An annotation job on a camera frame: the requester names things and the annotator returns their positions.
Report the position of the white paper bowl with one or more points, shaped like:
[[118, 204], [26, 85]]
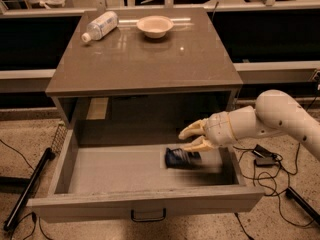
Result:
[[155, 26]]

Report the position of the black bar floor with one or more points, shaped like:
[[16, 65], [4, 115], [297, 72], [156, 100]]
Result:
[[12, 219], [292, 194]]

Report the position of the black drawer handle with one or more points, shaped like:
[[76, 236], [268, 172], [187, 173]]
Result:
[[148, 216]]

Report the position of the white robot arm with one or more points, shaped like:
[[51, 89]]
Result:
[[275, 113]]

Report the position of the grey cabinet with glossy top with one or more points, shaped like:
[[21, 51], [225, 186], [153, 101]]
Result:
[[129, 78]]

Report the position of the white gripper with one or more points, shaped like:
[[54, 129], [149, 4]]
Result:
[[218, 128]]

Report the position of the open grey top drawer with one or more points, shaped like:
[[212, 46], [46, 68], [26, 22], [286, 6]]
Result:
[[105, 170]]

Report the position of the black power adapter brick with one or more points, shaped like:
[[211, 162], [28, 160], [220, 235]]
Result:
[[261, 152]]

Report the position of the black bar right floor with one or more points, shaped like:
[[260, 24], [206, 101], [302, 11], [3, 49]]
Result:
[[292, 194]]

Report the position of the clear plastic water bottle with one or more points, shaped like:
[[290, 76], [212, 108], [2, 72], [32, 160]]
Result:
[[100, 27]]

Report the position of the metal mesh grid piece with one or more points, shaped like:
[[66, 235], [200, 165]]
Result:
[[59, 138]]

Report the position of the black bar left floor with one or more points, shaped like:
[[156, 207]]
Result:
[[12, 219]]

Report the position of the blue rxbar blueberry wrapper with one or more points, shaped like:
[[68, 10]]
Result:
[[181, 159]]

